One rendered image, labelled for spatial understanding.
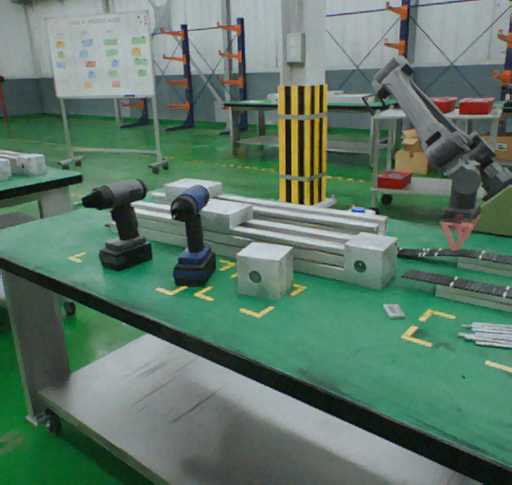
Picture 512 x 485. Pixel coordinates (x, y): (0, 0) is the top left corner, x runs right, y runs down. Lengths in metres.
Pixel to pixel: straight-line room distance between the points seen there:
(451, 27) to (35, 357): 8.24
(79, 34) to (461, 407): 6.78
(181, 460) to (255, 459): 0.21
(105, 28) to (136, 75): 0.67
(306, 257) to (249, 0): 10.16
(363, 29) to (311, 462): 8.78
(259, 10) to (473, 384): 10.43
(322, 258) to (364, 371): 0.40
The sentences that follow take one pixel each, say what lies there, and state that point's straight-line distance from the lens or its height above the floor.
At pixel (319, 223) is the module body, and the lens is 1.41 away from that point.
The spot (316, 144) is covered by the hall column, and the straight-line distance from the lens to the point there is 4.62.
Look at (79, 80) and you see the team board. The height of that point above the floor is 1.18.
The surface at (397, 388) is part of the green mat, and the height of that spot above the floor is 0.78.
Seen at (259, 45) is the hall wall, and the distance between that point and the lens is 11.04.
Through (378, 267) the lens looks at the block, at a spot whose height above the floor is 0.83.
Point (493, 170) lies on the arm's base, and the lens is 1.73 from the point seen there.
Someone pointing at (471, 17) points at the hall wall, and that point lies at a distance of 9.11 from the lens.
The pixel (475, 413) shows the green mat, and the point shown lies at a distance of 0.84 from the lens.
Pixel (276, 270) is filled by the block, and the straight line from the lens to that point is 1.08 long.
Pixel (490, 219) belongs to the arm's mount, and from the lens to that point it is 1.62.
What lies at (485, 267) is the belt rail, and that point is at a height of 0.79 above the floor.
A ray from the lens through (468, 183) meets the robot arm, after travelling 1.21.
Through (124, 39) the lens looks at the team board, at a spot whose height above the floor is 1.64.
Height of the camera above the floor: 1.26
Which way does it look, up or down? 18 degrees down
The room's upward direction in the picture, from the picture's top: 2 degrees counter-clockwise
